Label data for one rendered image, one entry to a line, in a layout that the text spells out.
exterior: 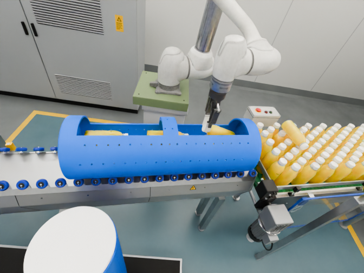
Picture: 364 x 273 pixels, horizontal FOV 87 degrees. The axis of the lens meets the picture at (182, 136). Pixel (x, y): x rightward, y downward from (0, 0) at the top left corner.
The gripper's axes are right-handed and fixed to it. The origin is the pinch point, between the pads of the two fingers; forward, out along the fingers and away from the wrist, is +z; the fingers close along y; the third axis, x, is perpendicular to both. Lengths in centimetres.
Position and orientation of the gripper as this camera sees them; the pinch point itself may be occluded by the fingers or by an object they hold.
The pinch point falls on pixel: (207, 123)
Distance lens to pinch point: 97.9
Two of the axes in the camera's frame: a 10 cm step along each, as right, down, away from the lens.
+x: 9.8, -0.1, 2.1
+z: -1.5, 6.9, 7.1
